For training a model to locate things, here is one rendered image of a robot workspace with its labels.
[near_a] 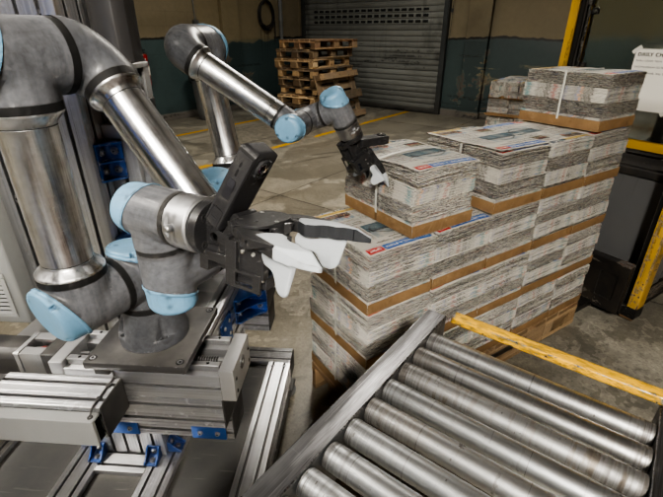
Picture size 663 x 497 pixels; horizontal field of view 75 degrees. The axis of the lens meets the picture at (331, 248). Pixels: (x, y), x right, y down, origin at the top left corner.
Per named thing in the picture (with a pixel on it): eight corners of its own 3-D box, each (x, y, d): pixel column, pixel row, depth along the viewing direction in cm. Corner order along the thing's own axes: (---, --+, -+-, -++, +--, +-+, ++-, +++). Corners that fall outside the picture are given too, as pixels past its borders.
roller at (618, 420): (428, 342, 108) (431, 326, 106) (656, 441, 82) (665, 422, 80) (419, 353, 104) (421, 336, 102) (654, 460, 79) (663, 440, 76)
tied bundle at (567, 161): (467, 177, 203) (475, 126, 193) (508, 167, 217) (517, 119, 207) (541, 201, 174) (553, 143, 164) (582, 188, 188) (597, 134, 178)
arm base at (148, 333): (107, 351, 94) (95, 314, 90) (139, 312, 108) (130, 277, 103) (174, 355, 93) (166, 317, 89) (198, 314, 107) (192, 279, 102)
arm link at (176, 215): (203, 187, 60) (155, 197, 53) (229, 193, 58) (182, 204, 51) (205, 239, 63) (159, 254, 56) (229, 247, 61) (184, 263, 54)
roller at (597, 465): (395, 384, 97) (405, 364, 99) (646, 512, 71) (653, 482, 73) (390, 375, 93) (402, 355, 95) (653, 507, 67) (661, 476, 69)
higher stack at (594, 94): (481, 306, 254) (525, 67, 196) (514, 291, 269) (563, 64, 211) (541, 341, 225) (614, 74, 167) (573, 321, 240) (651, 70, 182)
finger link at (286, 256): (320, 313, 44) (277, 278, 51) (324, 257, 42) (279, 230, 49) (292, 319, 42) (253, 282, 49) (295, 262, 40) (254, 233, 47)
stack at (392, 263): (310, 385, 198) (305, 215, 161) (481, 305, 255) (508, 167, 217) (361, 446, 169) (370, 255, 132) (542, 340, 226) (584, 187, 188)
